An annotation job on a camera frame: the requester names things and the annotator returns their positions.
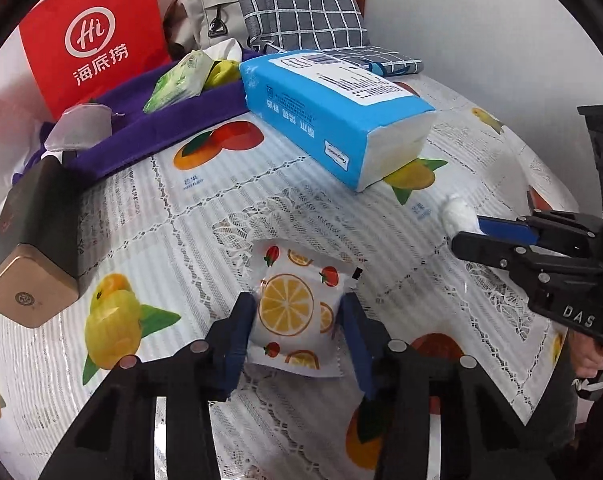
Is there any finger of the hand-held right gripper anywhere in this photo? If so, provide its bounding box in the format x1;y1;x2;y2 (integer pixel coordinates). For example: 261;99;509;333
451;230;603;287
476;211;603;244

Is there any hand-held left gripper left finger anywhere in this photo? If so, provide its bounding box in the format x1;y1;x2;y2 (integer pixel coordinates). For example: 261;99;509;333
38;291;258;480

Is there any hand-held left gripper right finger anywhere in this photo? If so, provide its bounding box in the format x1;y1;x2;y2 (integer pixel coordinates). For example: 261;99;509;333
337;291;557;480

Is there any white tissue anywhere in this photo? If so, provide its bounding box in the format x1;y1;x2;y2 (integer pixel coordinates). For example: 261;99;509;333
441;195;479;238

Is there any orange print tissue packet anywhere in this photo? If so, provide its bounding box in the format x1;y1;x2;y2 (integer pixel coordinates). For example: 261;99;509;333
244;242;365;378

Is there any white sponge block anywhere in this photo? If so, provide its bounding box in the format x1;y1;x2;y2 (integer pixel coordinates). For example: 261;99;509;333
44;102;114;153

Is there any yellow fabric pouch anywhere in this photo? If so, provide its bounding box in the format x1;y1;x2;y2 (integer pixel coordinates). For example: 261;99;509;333
204;58;243;92

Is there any green printed tissue packet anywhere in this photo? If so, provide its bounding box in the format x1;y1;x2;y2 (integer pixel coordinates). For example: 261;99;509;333
142;50;213;115

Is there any person's right hand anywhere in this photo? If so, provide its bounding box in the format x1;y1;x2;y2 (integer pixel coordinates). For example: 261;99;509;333
573;332;603;379

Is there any blue tissue pack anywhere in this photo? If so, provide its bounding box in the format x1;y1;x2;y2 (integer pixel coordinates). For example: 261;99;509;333
238;49;438;193

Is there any purple towel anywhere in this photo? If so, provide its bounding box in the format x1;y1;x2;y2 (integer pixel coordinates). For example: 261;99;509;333
11;47;292;188

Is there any dark box with gold end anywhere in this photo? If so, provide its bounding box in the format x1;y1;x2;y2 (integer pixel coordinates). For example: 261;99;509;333
0;157;82;330

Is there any grey checked cushion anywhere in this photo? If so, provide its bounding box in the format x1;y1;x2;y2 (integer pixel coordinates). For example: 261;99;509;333
230;0;425;78

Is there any grey fabric bag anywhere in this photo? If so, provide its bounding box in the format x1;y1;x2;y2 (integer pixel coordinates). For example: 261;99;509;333
162;0;247;61

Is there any red paper bag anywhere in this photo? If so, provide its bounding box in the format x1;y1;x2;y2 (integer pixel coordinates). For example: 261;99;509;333
18;0;174;123

